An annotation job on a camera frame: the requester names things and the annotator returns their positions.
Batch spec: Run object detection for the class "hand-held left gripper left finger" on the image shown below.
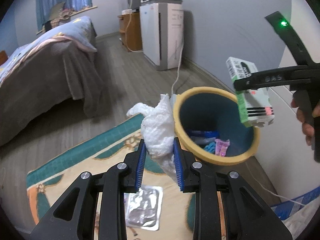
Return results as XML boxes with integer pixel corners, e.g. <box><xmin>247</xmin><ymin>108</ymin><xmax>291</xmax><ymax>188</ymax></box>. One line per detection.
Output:
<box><xmin>29</xmin><ymin>139</ymin><xmax>147</xmax><ymax>240</ymax></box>

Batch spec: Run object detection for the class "wooden cabinet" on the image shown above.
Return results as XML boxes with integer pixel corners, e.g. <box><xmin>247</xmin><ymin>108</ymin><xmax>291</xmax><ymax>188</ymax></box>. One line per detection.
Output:
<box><xmin>118</xmin><ymin>11</ymin><xmax>143</xmax><ymax>52</ymax></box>

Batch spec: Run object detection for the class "white power cable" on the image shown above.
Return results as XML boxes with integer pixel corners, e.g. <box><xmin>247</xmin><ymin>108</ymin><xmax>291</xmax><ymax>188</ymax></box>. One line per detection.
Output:
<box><xmin>171</xmin><ymin>36</ymin><xmax>185</xmax><ymax>97</ymax></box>

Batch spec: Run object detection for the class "white and green carton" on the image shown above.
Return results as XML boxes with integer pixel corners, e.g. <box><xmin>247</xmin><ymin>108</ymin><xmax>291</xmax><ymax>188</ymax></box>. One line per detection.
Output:
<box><xmin>226</xmin><ymin>56</ymin><xmax>275</xmax><ymax>128</ymax></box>

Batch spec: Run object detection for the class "person's right hand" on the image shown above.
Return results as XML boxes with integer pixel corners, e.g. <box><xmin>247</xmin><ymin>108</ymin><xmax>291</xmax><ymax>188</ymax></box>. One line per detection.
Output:
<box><xmin>291</xmin><ymin>97</ymin><xmax>320</xmax><ymax>150</ymax></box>

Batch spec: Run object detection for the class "blue glove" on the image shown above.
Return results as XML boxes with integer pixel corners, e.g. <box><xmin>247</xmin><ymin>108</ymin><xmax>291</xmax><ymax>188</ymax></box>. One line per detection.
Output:
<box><xmin>204</xmin><ymin>141</ymin><xmax>217</xmax><ymax>153</ymax></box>

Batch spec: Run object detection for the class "wooden window sill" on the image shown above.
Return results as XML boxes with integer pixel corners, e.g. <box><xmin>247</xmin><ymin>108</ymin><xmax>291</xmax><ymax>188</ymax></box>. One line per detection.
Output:
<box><xmin>36</xmin><ymin>5</ymin><xmax>97</xmax><ymax>35</ymax></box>

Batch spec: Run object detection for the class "thin white cord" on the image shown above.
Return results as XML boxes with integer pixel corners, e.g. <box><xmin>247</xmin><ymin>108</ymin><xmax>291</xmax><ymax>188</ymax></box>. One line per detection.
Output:
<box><xmin>252</xmin><ymin>177</ymin><xmax>307</xmax><ymax>207</ymax></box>

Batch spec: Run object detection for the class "blue printed quilt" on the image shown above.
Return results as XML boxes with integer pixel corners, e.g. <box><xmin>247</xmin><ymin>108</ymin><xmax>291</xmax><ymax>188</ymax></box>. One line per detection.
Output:
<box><xmin>0</xmin><ymin>16</ymin><xmax>98</xmax><ymax>85</ymax></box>

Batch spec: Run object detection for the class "white air purifier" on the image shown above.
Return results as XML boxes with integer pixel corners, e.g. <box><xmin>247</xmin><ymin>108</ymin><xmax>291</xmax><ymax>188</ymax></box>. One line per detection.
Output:
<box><xmin>139</xmin><ymin>0</ymin><xmax>185</xmax><ymax>71</ymax></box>

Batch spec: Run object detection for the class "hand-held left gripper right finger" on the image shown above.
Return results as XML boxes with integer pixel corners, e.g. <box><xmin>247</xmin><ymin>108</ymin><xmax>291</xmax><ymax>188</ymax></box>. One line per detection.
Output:
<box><xmin>173</xmin><ymin>137</ymin><xmax>293</xmax><ymax>240</ymax></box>

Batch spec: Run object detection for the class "silver blister pack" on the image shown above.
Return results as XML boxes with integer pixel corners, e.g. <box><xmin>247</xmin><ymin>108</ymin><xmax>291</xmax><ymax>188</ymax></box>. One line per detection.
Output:
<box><xmin>124</xmin><ymin>185</ymin><xmax>163</xmax><ymax>230</ymax></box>

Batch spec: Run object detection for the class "bed with brown skirt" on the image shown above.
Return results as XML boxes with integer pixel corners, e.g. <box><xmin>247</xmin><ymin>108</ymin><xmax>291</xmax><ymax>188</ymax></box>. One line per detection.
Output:
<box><xmin>0</xmin><ymin>16</ymin><xmax>104</xmax><ymax>147</ymax></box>

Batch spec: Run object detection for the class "patterned teal and beige mat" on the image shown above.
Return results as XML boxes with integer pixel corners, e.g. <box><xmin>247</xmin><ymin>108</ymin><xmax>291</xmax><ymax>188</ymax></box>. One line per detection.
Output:
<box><xmin>26</xmin><ymin>112</ymin><xmax>280</xmax><ymax>240</ymax></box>

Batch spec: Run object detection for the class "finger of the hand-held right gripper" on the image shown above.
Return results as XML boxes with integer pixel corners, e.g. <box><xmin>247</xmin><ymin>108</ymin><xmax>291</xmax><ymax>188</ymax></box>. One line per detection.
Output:
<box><xmin>234</xmin><ymin>67</ymin><xmax>296</xmax><ymax>90</ymax></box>

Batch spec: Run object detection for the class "cardboard piece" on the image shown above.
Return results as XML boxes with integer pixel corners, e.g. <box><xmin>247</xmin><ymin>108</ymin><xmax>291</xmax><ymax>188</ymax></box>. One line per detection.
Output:
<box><xmin>50</xmin><ymin>1</ymin><xmax>73</xmax><ymax>20</ymax></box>

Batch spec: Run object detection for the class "white tissue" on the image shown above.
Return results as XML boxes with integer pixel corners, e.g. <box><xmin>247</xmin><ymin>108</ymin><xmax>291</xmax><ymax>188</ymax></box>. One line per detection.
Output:
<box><xmin>127</xmin><ymin>94</ymin><xmax>175</xmax><ymax>183</ymax></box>

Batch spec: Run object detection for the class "pink wrapper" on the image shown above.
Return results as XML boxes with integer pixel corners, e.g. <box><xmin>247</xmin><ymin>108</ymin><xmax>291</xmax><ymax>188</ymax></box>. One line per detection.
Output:
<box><xmin>215</xmin><ymin>139</ymin><xmax>230</xmax><ymax>157</ymax></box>

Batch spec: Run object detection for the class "blue and white cloth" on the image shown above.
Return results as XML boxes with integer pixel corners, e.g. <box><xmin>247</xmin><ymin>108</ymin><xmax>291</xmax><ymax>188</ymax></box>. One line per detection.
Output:
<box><xmin>271</xmin><ymin>187</ymin><xmax>320</xmax><ymax>240</ymax></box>

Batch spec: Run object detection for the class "teal bin with yellow rim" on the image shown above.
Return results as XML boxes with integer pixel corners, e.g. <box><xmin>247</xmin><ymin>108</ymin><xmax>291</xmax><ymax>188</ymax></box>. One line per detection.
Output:
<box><xmin>173</xmin><ymin>87</ymin><xmax>260</xmax><ymax>166</ymax></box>

